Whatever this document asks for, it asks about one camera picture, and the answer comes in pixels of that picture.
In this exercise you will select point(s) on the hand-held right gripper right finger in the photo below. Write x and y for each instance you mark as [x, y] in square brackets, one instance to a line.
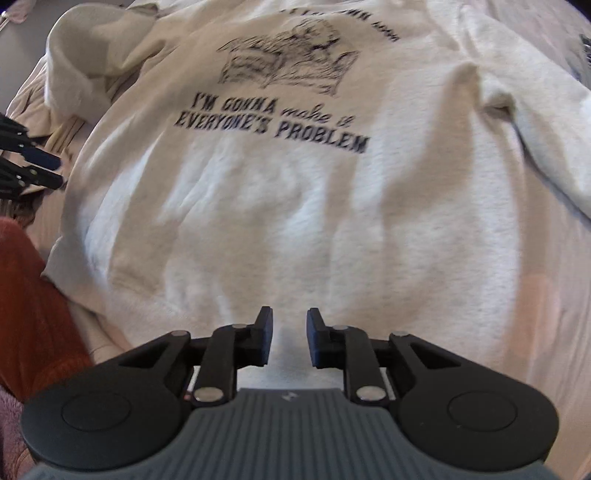
[316, 339]

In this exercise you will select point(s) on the person's pink fleece garment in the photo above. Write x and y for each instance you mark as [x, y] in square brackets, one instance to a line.
[11, 438]

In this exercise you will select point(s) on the polka-dot bed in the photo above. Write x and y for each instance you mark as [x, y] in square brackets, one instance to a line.
[570, 392]

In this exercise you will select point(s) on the light grey printed sweatshirt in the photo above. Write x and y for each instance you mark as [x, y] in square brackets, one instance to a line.
[295, 207]

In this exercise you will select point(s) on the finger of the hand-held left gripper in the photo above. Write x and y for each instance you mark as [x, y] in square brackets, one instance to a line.
[44, 158]
[46, 179]

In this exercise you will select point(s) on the person's red garment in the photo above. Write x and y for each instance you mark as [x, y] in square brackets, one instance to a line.
[37, 300]

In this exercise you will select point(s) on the cream garment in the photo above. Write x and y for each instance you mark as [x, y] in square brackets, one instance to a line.
[51, 217]

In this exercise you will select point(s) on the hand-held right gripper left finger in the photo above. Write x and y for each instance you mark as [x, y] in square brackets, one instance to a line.
[264, 337]

